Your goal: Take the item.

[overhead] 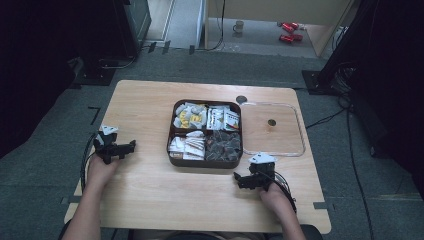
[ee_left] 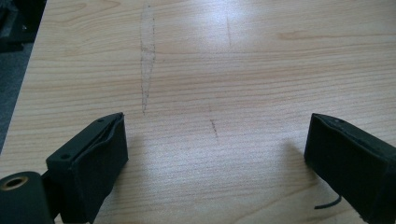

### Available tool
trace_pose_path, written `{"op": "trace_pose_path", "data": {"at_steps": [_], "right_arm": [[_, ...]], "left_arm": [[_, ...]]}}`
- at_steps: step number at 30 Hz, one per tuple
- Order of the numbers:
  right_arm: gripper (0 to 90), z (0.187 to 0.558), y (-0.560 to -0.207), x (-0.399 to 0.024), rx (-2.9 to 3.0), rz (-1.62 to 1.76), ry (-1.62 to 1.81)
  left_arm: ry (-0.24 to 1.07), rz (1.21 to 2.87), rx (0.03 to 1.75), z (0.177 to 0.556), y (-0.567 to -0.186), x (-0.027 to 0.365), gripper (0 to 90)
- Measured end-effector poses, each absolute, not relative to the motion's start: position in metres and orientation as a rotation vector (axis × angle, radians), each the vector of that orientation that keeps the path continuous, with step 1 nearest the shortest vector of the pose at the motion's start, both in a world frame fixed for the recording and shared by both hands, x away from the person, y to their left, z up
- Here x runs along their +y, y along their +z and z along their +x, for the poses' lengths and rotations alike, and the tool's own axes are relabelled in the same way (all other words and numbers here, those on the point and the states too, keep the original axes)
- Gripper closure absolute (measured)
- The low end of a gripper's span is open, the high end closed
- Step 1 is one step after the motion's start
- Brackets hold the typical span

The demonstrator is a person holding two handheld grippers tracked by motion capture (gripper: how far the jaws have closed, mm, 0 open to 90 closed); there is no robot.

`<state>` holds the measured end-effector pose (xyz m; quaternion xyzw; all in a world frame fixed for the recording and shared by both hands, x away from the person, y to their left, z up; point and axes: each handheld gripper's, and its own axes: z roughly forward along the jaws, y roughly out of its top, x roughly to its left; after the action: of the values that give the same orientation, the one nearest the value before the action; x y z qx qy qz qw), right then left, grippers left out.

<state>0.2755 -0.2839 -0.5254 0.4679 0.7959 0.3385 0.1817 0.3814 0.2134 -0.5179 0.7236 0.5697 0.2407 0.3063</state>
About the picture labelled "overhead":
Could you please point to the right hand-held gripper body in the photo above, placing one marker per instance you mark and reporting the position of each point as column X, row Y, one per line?
column 262, row 170

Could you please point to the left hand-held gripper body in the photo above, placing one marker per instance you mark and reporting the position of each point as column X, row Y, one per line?
column 107, row 146

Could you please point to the person's left hand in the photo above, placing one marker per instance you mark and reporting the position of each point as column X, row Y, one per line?
column 100, row 171

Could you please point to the person's right hand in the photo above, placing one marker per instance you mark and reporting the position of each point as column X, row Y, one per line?
column 275, row 200

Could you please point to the pile of dark packets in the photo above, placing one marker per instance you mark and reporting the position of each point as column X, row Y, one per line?
column 222, row 146

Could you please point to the black floor tape corner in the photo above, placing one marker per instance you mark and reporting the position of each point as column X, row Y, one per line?
column 94, row 112

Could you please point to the brown divided tray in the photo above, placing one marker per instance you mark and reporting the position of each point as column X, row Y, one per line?
column 173, row 163

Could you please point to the clear plastic tray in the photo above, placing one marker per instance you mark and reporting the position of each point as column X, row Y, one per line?
column 271, row 122

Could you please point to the pile of white brown sachets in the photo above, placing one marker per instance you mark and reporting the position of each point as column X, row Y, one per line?
column 187, row 145

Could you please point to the pile of white printed packets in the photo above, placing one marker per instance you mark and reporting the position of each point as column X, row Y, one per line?
column 222, row 118

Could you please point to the pile of white yellow packets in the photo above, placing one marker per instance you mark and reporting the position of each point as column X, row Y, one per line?
column 190, row 116

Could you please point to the grey table grommet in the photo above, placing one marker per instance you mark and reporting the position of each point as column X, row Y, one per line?
column 241, row 99

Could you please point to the black cabinet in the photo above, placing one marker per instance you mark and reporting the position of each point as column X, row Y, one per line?
column 133, row 23

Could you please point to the red can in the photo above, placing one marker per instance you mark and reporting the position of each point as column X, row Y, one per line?
column 290, row 38
column 289, row 26

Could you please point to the grey mug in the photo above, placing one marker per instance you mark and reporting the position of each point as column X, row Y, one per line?
column 238, row 26

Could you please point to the black stand base plate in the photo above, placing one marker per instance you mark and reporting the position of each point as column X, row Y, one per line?
column 96, row 76
column 313, row 81

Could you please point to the light wooden desk frame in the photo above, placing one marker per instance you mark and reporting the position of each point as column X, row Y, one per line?
column 320, row 36

